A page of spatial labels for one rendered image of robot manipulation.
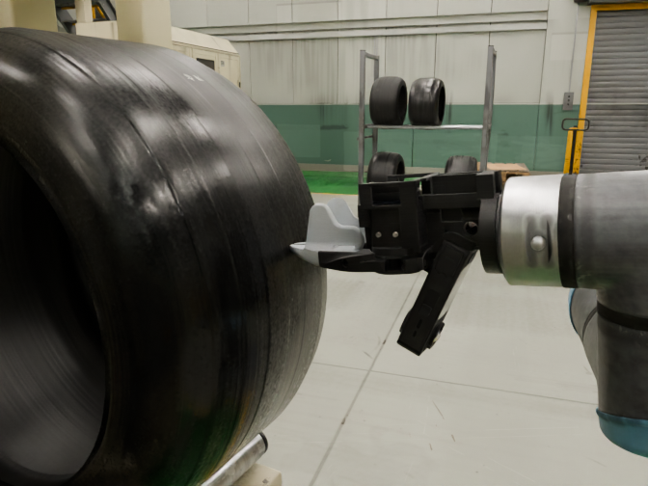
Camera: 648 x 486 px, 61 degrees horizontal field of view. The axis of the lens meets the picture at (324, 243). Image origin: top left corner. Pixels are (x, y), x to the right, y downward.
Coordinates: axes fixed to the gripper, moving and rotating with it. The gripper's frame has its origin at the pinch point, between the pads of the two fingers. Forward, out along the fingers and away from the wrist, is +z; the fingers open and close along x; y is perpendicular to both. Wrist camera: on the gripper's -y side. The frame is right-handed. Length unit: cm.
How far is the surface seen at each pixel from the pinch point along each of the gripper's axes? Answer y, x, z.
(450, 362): -117, -230, 57
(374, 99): 45, -489, 198
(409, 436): -117, -152, 53
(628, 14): 166, -1111, -30
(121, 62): 20.4, 8.2, 12.4
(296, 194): 5.8, -3.5, 2.2
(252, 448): -29.5, -7.0, 16.3
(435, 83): 53, -509, 140
